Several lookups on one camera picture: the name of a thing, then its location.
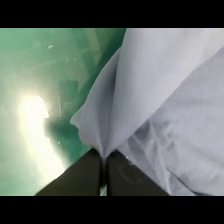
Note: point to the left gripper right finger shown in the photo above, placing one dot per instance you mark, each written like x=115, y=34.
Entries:
x=130, y=180

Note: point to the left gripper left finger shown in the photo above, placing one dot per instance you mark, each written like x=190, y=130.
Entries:
x=81, y=178

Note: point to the blue shirt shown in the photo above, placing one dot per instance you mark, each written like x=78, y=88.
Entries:
x=160, y=100

